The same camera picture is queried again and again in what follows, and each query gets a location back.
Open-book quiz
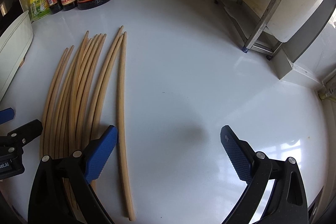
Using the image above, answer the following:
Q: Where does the white plastic chopstick container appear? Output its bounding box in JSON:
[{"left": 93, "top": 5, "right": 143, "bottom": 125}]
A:
[{"left": 0, "top": 11, "right": 34, "bottom": 99}]

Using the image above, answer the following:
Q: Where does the stainless steel rack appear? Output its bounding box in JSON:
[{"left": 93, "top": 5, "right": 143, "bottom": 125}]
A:
[{"left": 214, "top": 0, "right": 286, "bottom": 60}]

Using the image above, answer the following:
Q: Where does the yellow green seasoning pouch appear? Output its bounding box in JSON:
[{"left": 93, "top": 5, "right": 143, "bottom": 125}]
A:
[{"left": 29, "top": 0, "right": 51, "bottom": 22}]

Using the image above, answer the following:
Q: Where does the wooden chopstick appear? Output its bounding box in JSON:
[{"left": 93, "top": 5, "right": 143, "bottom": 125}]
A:
[
  {"left": 76, "top": 34, "right": 104, "bottom": 149},
  {"left": 81, "top": 26, "right": 124, "bottom": 148},
  {"left": 52, "top": 38, "right": 94, "bottom": 158},
  {"left": 117, "top": 32, "right": 135, "bottom": 221},
  {"left": 90, "top": 34, "right": 124, "bottom": 140},
  {"left": 50, "top": 31, "right": 89, "bottom": 157},
  {"left": 39, "top": 47, "right": 70, "bottom": 159},
  {"left": 59, "top": 34, "right": 99, "bottom": 214},
  {"left": 39, "top": 46, "right": 74, "bottom": 157},
  {"left": 68, "top": 33, "right": 103, "bottom": 217}
]

